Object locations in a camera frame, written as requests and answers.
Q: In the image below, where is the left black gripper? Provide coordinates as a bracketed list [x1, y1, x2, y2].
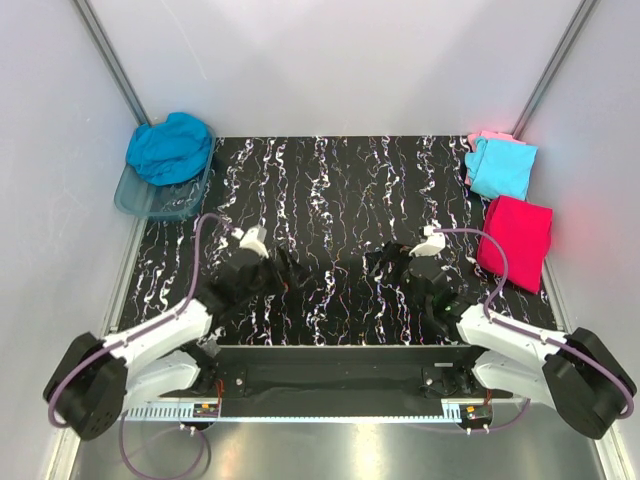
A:
[237, 245, 311, 303]

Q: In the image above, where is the blue t shirt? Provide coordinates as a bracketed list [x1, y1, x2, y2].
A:
[125, 112, 214, 187]

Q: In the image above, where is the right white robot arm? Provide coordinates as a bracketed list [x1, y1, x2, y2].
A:
[366, 234, 637, 439]

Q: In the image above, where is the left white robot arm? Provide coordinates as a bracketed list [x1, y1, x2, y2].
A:
[43, 248, 311, 440]

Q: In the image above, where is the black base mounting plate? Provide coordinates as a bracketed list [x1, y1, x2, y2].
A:
[169, 346, 487, 413]

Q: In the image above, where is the red folded shirt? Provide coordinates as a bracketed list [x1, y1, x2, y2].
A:
[483, 196, 553, 294]

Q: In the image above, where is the light blue folded shirt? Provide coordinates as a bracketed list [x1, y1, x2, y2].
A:
[465, 136, 538, 201]

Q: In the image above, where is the pink folded shirt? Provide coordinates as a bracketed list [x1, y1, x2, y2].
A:
[467, 130, 523, 153]

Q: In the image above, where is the teal plastic bin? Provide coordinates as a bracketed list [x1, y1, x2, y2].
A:
[114, 125, 216, 221]

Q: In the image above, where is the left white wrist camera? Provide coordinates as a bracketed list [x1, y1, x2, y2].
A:
[231, 225, 269, 258]

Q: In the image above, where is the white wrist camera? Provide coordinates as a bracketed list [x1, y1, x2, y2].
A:
[409, 226, 446, 257]
[231, 225, 269, 258]

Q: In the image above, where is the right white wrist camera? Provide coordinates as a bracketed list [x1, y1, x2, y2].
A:
[409, 226, 446, 257]

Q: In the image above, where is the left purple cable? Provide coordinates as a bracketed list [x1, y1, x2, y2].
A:
[47, 213, 236, 479]

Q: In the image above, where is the purple cable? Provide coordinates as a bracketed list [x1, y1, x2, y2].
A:
[47, 213, 236, 479]
[412, 227, 636, 435]

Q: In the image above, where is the white slotted cable duct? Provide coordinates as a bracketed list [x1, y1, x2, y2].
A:
[124, 402, 462, 424]

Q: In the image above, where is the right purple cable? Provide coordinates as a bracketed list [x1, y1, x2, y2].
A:
[412, 227, 636, 435]

